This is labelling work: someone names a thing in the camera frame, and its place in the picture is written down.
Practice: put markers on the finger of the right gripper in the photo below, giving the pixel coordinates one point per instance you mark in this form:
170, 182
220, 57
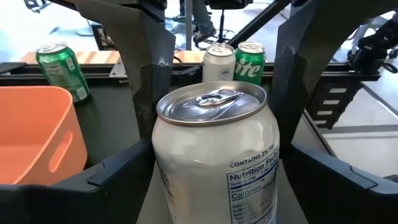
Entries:
146, 46
298, 46

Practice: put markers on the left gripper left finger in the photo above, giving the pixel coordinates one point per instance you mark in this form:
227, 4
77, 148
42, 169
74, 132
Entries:
77, 202

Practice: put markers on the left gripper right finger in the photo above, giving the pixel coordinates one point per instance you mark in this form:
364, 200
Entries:
335, 199

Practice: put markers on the green Sprite soda can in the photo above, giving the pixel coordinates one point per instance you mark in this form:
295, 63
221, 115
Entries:
248, 68
62, 74

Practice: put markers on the white soda can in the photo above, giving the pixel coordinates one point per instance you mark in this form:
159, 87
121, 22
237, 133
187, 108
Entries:
219, 67
211, 161

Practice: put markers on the black box with white labels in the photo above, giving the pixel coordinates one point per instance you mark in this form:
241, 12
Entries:
314, 109

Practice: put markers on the black office chair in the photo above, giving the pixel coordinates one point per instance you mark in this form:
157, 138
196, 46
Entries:
221, 25

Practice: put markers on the orange plastic bin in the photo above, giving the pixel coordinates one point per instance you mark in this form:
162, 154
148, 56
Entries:
31, 124

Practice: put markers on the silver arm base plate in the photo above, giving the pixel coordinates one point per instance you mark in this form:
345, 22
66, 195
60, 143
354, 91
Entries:
119, 71

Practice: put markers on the black aluminium table frame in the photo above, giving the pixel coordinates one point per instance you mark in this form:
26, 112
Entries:
342, 75

